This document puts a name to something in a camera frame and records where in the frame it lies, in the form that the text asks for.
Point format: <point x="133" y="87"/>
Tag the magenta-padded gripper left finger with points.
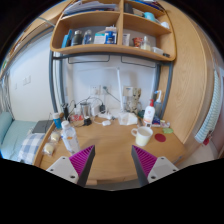
<point x="63" y="168"/>

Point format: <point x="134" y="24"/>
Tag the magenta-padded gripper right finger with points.
<point x="160" y="167"/>

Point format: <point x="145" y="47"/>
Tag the clear plastic drink bottle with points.
<point x="70" y="138"/>

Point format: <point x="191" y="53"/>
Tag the flat round red coaster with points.
<point x="160" y="137"/>

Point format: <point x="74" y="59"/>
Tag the cream ceramic mug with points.
<point x="143" y="136"/>

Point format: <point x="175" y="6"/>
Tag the green packet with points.
<point x="167" y="130"/>

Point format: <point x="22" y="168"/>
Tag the blue plaid blanket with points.
<point x="31" y="146"/>

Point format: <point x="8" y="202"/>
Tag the white pink packet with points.
<point x="165" y="124"/>

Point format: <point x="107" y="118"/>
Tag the grey laptop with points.
<point x="42" y="126"/>

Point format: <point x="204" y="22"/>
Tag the white red-capped pump bottle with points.
<point x="149" y="115"/>

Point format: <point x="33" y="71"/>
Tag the black electric shaver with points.
<point x="66" y="111"/>

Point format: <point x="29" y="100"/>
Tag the teal bed mattress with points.
<point x="16" y="135"/>

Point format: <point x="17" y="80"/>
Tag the white tissue pack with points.
<point x="128" y="118"/>

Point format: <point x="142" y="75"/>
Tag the small white mouse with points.
<point x="106" y="123"/>

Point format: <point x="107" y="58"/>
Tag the metal cup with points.
<point x="85" y="109"/>

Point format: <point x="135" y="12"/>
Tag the teal pillow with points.
<point x="5" y="126"/>

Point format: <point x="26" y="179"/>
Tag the wooden tree figurine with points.
<point x="135" y="100"/>

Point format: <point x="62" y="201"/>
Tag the wooden shelf unit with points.
<point x="113" y="46"/>

